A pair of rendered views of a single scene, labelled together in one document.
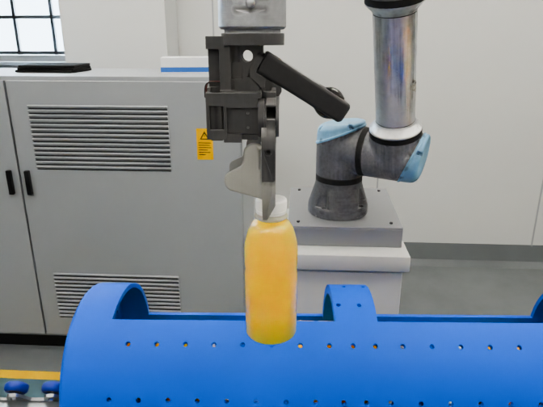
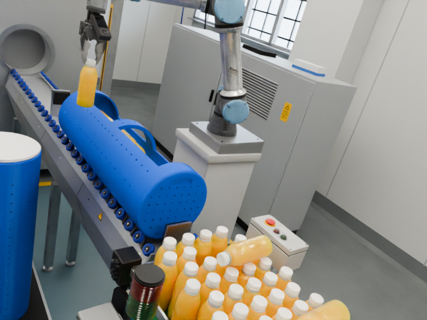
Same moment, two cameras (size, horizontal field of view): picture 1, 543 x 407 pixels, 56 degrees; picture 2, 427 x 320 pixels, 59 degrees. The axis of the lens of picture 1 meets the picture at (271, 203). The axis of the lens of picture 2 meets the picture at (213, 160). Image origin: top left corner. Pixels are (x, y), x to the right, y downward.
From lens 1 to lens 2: 1.46 m
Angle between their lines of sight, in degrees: 43
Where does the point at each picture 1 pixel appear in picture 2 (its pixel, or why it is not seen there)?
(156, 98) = (276, 77)
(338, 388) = (93, 136)
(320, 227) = (198, 127)
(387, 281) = (203, 164)
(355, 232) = (207, 136)
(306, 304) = (180, 159)
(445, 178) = not seen: outside the picture
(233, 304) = (263, 210)
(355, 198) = (219, 124)
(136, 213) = not seen: hidden behind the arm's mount
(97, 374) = (68, 103)
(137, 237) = not seen: hidden behind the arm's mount
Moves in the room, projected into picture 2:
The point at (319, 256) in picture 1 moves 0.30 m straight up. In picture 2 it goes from (187, 137) to (201, 77)
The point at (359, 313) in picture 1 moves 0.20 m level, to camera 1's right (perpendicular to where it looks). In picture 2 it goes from (118, 124) to (141, 144)
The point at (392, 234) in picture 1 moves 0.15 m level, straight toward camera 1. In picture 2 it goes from (216, 145) to (186, 143)
